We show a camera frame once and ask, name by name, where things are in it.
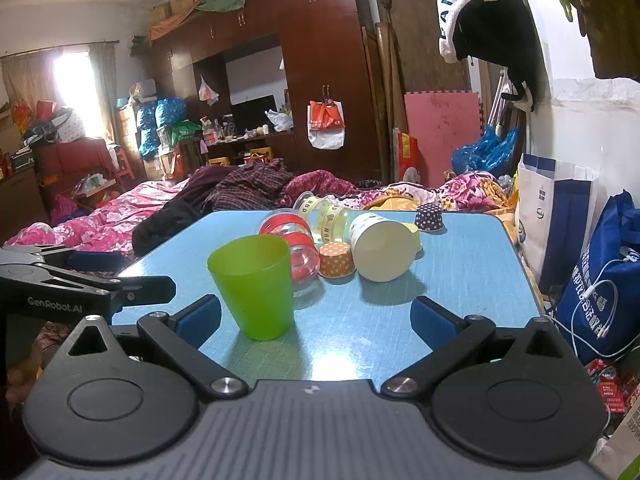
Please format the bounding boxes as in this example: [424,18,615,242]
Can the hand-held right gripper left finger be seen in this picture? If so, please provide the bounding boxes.
[62,294,249,402]

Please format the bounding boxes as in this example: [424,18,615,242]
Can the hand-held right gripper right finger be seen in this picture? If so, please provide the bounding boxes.
[381,296,577,402]

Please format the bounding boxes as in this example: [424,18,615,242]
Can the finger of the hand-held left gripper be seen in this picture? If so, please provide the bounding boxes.
[2,244,126,274]
[45,266,177,308]

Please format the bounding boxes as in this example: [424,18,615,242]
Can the green plastic cup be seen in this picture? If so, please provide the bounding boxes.
[207,234,296,342]

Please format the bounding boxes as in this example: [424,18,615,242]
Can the cream paper cup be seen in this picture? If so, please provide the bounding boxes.
[348,211,422,282]

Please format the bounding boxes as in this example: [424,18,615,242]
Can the purple polka-dot paper cup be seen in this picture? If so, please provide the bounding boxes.
[415,203,446,232]

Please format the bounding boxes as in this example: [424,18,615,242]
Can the orange polka-dot paper cup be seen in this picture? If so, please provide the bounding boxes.
[318,241,357,279]

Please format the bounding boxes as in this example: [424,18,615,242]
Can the clear cup with red bands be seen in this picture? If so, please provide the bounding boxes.
[258,208,322,297]

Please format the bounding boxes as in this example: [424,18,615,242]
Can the clear cup with yellow label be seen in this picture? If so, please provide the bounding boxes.
[292,192,349,247]

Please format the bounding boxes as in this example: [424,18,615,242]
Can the pink floral quilt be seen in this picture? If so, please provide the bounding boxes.
[5,177,203,257]

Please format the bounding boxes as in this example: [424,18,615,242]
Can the black garment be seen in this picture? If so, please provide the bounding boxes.
[132,200,207,257]

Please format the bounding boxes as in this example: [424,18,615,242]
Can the red plastic stool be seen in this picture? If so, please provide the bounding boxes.
[114,147,136,184]

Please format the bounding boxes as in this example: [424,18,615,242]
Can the red cloth covered cabinet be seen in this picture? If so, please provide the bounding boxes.
[32,137,119,182]

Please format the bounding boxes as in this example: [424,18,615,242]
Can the yellow blanket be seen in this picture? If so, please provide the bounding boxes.
[362,192,426,212]

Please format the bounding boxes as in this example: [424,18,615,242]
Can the plaid garment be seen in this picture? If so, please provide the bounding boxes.
[200,158,297,212]

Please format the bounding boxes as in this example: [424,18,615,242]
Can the stack of blue bundles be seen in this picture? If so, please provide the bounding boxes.
[136,98,188,162]

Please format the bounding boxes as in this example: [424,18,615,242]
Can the white and blue paper bag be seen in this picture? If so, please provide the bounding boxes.
[515,152,601,292]

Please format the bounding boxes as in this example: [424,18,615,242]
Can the green plastic bag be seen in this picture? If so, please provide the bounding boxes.
[171,120,202,144]

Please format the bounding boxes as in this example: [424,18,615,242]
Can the blue tote bag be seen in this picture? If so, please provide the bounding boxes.
[555,190,640,367]

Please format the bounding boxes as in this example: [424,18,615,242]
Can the red and yellow sack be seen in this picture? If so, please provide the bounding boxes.
[396,132,421,184]

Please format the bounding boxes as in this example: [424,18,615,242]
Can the blue plastic bag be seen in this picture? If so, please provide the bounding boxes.
[451,125,520,177]

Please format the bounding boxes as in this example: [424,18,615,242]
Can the magenta floral blanket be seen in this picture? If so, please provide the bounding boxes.
[280,170,503,212]

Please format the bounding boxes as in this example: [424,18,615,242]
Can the window curtain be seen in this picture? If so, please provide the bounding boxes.
[0,42,119,137]

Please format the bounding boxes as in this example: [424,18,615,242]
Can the red packets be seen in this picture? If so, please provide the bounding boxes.
[585,357,632,417]

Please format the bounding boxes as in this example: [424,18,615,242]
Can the pink foam mat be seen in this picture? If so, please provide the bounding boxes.
[404,91,484,187]

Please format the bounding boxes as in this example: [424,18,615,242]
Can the black television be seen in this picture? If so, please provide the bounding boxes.
[230,94,279,134]

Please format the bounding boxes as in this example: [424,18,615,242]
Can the small white hanging plastic bag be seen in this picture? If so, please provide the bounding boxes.
[198,76,220,107]

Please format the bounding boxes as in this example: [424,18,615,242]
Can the metal folding rack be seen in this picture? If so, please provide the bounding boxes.
[486,67,512,132]

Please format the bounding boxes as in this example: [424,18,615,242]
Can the cardboard box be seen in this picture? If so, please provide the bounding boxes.
[590,395,640,480]

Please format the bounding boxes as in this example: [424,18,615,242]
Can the orange and white hanging bag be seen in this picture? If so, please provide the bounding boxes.
[306,100,347,151]

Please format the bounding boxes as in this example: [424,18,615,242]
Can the wooden boards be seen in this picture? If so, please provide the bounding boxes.
[374,0,472,182]

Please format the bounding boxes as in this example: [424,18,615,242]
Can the brown wooden wardrobe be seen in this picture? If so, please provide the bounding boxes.
[147,0,386,186]

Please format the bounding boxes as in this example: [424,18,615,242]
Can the white and black hanging jacket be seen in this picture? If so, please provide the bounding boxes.
[436,0,545,112]

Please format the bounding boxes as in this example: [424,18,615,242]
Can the dark hanging cloth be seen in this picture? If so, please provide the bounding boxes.
[582,0,640,81]

